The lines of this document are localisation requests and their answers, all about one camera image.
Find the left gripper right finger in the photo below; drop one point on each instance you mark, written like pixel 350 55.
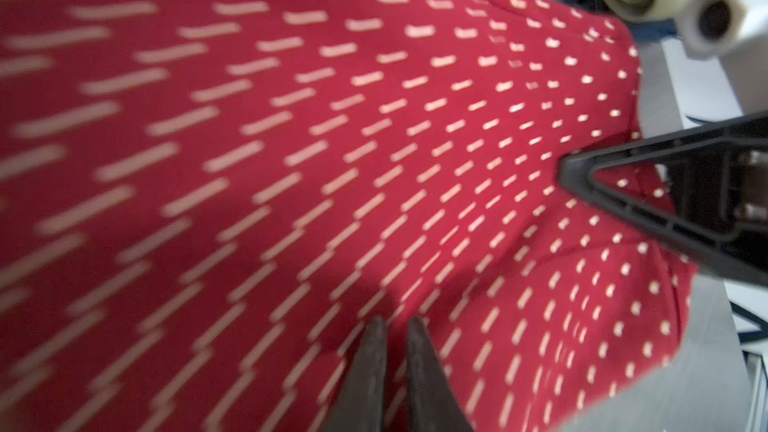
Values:
pixel 432 404

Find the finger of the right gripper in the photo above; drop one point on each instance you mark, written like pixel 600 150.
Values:
pixel 701 191

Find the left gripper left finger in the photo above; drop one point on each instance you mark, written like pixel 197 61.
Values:
pixel 359 405

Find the red polka dot skirt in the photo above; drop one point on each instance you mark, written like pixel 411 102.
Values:
pixel 204 202

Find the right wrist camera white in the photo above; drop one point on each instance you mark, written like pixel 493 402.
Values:
pixel 713 28

